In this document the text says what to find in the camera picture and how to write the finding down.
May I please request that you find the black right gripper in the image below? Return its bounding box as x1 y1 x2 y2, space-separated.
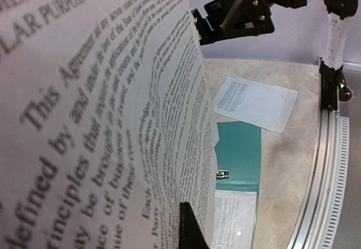
191 0 275 45

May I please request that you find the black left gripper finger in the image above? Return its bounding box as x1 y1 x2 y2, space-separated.
179 202 210 249

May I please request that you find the printed text page sheet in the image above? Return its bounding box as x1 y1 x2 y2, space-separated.
210 190 257 249

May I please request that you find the green file folder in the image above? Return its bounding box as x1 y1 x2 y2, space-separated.
213 121 262 249

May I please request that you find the metal folder clip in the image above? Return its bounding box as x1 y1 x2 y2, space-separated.
216 170 230 180

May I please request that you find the white paper stack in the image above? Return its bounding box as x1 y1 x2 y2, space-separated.
213 77 298 134

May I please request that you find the aluminium front rail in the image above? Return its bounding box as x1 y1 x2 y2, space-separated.
287 56 350 249

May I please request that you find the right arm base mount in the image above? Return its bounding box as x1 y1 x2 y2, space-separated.
319 58 353 111

